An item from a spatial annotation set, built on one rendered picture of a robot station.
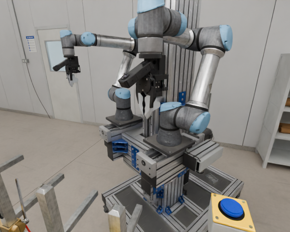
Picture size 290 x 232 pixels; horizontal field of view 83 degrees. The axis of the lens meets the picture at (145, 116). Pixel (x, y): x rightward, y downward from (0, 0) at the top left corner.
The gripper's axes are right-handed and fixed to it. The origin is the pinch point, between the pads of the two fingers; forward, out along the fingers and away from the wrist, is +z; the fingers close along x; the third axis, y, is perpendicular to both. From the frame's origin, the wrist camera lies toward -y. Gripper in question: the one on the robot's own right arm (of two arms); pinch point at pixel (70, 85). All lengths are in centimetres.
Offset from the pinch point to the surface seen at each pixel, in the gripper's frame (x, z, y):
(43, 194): -76, 20, -33
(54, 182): -38, 46, -26
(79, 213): -64, 48, -22
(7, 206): -54, 36, -45
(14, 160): -17, 36, -41
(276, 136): -86, 80, 225
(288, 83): -83, 10, 222
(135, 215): -80, 49, -2
